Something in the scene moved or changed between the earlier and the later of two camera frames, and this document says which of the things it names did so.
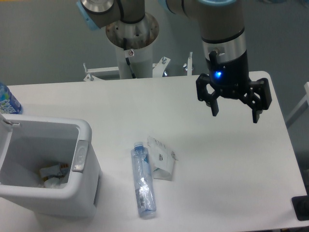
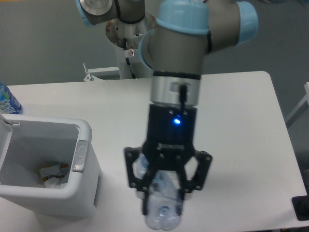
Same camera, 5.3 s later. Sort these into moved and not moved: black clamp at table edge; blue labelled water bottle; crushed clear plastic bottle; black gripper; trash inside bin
Moved: crushed clear plastic bottle; black gripper
Not moved: black clamp at table edge; trash inside bin; blue labelled water bottle
